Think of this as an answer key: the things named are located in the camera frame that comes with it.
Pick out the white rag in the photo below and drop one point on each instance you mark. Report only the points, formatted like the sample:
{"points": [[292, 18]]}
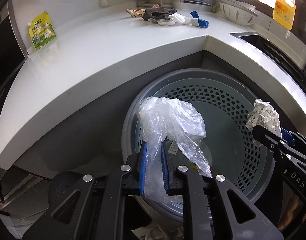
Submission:
{"points": [[179, 18]]}

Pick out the grey rag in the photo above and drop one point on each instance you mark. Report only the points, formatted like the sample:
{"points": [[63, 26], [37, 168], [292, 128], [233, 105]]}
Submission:
{"points": [[158, 12]]}

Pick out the yellow oil bottle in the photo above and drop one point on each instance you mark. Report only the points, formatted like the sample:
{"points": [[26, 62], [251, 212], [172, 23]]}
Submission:
{"points": [[283, 12]]}

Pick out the white patterned bowl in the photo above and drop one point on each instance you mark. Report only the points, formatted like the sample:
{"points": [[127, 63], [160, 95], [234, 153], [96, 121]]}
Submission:
{"points": [[235, 15]]}

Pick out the person's right forearm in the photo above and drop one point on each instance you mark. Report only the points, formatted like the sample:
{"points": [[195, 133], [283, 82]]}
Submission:
{"points": [[290, 205]]}

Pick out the grey perforated bin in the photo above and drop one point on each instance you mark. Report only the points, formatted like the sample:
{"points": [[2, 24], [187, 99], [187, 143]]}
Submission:
{"points": [[218, 92]]}

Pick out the translucent plastic bag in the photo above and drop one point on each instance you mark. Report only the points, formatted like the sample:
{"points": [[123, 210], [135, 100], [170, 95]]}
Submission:
{"points": [[168, 120]]}

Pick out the yellow green refill pouch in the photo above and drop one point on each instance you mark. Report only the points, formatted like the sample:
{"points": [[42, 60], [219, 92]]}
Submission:
{"points": [[41, 32]]}

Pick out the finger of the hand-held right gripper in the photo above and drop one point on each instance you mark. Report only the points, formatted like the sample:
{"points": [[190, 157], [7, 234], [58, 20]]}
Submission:
{"points": [[289, 136], [265, 135]]}

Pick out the white plastic container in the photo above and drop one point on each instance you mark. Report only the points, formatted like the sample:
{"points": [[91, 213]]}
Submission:
{"points": [[155, 232]]}

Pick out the kitchen sink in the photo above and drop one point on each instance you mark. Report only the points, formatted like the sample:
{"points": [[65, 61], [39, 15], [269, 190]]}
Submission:
{"points": [[280, 52]]}

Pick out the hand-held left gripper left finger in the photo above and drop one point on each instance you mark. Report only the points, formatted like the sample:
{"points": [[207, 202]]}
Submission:
{"points": [[142, 170]]}

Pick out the blue crumpled packet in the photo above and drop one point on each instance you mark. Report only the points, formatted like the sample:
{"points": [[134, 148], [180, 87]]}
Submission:
{"points": [[194, 14]]}

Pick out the red white snack wrapper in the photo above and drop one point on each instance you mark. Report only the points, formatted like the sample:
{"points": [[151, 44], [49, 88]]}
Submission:
{"points": [[136, 12]]}

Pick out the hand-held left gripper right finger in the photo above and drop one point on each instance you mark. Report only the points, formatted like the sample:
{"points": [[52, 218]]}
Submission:
{"points": [[165, 170]]}

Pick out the patterned paper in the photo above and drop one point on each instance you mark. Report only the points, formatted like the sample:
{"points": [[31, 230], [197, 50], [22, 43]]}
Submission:
{"points": [[263, 115]]}

